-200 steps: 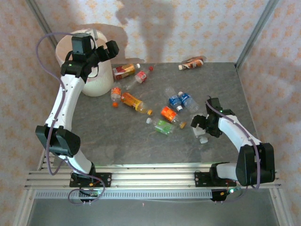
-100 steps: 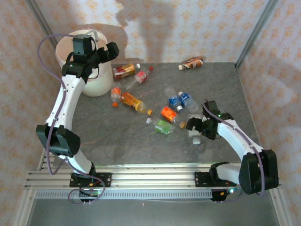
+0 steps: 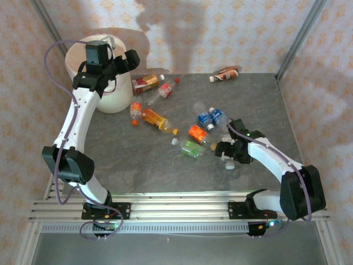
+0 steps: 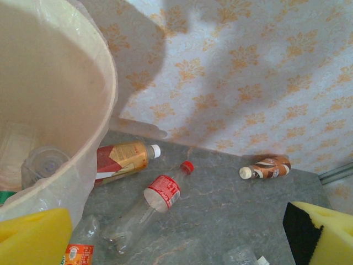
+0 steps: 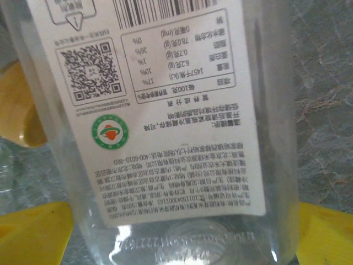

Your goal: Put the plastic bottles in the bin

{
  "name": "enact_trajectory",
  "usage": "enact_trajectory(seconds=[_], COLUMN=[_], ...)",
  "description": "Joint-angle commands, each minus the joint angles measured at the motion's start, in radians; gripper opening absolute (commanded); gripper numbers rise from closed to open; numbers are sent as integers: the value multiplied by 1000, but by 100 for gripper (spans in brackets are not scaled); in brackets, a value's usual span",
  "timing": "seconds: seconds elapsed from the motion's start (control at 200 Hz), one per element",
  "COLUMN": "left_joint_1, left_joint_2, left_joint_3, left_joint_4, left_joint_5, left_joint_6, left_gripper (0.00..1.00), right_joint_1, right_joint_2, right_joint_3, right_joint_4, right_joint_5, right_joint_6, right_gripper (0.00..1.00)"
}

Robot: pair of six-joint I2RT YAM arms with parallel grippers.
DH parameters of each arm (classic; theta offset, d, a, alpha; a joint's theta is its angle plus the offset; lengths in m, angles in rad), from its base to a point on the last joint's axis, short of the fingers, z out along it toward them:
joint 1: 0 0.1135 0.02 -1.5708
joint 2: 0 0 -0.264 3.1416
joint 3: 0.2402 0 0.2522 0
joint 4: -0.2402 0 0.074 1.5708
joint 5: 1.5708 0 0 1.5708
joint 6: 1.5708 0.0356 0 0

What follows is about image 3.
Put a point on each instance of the clear bottle green white cap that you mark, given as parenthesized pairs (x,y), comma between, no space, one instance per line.
(229,165)

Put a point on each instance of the red yellow label tea bottle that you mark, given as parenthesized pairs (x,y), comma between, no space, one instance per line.
(144,82)

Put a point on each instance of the bright orange label bottle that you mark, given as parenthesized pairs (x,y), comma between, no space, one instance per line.
(198,133)

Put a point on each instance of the clear bottle green label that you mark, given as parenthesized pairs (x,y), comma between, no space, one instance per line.
(190,147)

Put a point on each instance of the blue label water bottle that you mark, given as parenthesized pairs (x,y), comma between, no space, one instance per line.
(219,116)
(204,118)

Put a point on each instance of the white plastic bin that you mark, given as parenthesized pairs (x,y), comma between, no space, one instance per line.
(115,102)

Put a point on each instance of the clear bottle red label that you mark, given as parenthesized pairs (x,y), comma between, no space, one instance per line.
(165,89)

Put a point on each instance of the small orange label bottle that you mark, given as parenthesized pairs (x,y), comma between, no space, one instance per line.
(136,109)

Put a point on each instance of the orange juice bottle yellow cap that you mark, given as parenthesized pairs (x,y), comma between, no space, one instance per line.
(155,118)

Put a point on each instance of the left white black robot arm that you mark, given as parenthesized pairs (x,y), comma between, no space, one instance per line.
(77,116)

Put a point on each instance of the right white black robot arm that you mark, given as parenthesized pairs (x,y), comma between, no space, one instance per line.
(275,160)

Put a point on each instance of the crushed brown label bottle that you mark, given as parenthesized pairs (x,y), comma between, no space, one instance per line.
(226,74)

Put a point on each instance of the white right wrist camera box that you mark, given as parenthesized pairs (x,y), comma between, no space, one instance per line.
(228,140)

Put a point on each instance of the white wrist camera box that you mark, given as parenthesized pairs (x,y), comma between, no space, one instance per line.
(228,140)
(111,42)

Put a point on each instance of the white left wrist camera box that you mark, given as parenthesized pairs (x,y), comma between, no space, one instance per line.
(111,42)

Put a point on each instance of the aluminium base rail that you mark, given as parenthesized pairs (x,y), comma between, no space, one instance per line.
(179,207)

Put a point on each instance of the aluminium frame post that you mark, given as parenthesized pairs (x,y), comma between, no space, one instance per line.
(27,243)
(300,38)
(45,19)
(332,258)

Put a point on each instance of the aluminium lower frame post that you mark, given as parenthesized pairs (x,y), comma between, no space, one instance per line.
(27,243)
(332,258)

